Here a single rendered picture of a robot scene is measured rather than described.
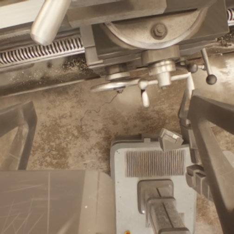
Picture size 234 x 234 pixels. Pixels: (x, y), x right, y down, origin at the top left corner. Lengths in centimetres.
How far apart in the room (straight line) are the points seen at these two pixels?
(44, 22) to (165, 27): 32
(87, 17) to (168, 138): 36
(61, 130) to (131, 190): 62
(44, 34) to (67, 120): 125
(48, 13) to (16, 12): 43
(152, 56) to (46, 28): 33
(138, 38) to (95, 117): 101
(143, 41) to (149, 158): 86
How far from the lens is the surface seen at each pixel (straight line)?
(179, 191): 135
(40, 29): 24
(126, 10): 38
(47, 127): 151
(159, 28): 48
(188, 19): 52
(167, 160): 126
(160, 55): 53
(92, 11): 38
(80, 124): 145
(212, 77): 82
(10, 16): 68
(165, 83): 55
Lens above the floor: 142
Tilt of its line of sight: 84 degrees down
